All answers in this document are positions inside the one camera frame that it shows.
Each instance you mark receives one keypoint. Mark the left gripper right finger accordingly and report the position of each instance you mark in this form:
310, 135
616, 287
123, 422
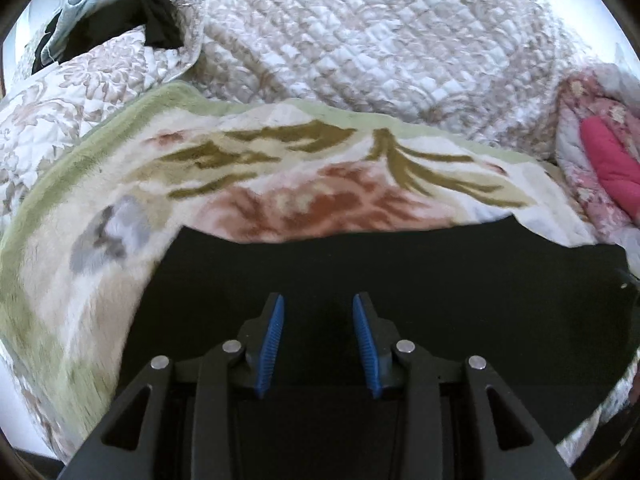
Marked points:
457, 419

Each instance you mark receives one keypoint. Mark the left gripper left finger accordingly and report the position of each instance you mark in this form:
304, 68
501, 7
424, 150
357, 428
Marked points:
175, 419

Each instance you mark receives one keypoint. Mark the black pants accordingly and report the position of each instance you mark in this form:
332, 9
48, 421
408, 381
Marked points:
560, 325

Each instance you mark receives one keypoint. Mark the magenta pillow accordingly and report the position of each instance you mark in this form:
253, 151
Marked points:
616, 170

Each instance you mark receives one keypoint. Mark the pink floral comforter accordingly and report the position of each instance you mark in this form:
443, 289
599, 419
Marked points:
604, 91

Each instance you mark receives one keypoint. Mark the floral fleece blanket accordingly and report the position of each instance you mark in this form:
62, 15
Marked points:
86, 216

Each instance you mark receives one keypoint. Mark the white quilted bedspread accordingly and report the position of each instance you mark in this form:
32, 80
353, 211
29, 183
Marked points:
486, 69

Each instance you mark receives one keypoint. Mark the dark clothes pile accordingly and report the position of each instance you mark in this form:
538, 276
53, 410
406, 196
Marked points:
82, 25

